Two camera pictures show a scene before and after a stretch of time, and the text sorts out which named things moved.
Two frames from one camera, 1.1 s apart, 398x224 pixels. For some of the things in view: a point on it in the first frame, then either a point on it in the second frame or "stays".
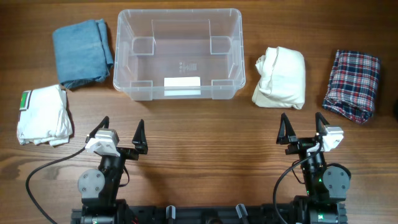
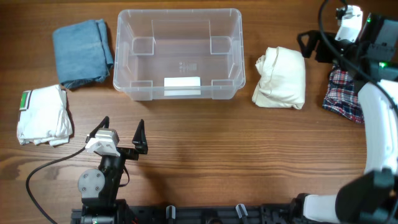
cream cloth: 282,81 stays
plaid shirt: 353,86 stays
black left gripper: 140,141 stays
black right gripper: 302,144 → 321,55
